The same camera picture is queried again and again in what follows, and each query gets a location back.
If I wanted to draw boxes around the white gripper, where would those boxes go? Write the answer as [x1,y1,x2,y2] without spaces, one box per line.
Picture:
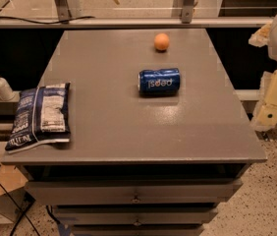
[249,23,277,132]

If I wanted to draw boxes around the blue pepsi can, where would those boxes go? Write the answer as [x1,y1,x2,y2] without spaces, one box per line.
[138,68,181,95]

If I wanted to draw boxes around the orange fruit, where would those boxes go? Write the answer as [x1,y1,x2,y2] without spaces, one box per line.
[154,33,170,51]

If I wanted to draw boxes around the grey drawer cabinet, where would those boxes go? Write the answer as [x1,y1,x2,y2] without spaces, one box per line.
[4,29,266,236]

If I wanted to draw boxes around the blue white chip bag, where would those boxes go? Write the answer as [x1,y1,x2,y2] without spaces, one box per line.
[5,83,71,153]

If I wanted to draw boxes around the white pump soap bottle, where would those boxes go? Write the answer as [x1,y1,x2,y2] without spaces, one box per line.
[0,77,15,101]

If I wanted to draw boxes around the cardboard box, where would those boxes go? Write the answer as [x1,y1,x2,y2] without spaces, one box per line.
[0,165,28,224]

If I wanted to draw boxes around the metal frame leg right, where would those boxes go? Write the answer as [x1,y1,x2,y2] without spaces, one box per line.
[171,0,195,24]

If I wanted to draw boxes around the metal frame leg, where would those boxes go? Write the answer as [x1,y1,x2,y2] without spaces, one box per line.
[54,0,82,22]
[171,0,195,24]

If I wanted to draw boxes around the metal frame leg left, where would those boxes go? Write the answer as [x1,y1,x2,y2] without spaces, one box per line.
[54,0,82,22]

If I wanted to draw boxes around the black cable on ledge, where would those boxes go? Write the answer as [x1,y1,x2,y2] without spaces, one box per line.
[0,0,95,26]

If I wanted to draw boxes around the black floor cable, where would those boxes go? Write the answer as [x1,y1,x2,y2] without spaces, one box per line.
[0,152,42,236]

